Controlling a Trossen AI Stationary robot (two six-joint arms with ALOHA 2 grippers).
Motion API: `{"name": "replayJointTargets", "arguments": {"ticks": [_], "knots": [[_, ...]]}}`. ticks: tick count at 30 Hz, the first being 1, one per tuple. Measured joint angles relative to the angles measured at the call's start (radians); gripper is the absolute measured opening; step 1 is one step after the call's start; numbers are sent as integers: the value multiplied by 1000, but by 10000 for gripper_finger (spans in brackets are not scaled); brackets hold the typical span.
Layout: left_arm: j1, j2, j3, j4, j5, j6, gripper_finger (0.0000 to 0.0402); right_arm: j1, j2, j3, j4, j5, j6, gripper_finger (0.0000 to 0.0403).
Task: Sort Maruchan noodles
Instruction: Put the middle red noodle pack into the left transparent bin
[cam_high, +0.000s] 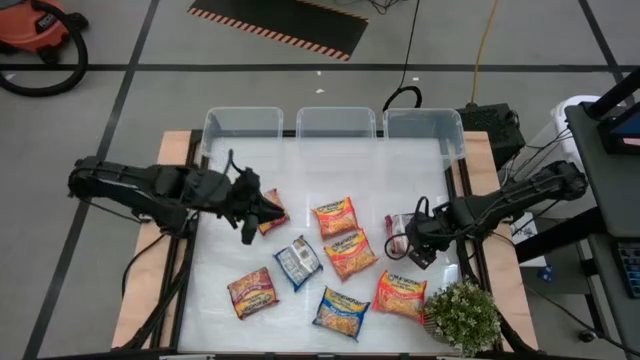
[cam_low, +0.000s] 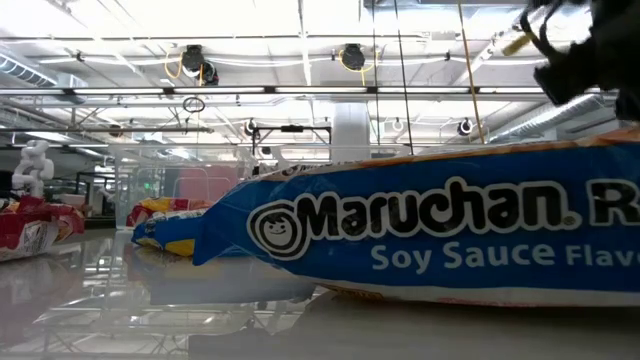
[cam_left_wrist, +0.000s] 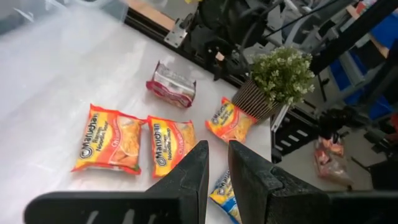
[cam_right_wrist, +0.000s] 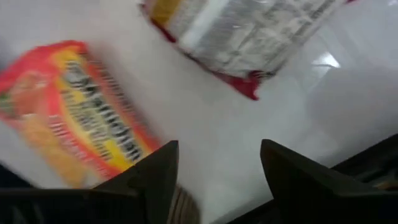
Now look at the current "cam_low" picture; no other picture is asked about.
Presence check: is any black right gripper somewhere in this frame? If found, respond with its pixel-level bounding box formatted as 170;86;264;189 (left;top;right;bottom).
532;42;604;107

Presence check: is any red yellow noodle packet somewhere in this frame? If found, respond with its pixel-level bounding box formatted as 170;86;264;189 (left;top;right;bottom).
125;196;214;229

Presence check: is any blue yellow noodle packet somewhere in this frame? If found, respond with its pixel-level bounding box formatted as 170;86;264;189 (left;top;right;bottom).
130;208;209;258

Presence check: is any red Maruchan noodle packet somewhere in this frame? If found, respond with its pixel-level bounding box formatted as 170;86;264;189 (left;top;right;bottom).
0;194;86;264

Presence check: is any large blue Maruchan soy packet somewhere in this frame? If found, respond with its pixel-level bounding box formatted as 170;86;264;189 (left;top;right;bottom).
192;124;640;309

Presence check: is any white building column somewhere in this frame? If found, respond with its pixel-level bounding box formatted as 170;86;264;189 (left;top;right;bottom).
331;102;372;162

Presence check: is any pink panel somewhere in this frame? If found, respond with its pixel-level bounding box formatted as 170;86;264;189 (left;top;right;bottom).
177;165;240;204

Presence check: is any clear plastic bin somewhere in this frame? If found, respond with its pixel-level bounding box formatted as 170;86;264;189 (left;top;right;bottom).
107;143;259;231

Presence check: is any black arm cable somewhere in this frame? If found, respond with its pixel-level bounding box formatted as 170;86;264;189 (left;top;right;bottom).
518;0;564;59

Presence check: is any silver ceiling duct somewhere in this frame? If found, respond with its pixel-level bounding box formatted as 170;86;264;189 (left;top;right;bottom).
489;92;621;146

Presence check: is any yellow hanging cord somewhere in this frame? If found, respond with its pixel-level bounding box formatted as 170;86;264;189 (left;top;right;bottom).
456;0;487;145

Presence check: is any black hanging cable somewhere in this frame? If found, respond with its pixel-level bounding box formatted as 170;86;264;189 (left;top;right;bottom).
392;0;415;156

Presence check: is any black metal frame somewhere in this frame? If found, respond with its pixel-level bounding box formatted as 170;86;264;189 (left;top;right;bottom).
251;124;333;159

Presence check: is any black cable loop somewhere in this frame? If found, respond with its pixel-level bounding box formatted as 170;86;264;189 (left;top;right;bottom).
181;95;207;114

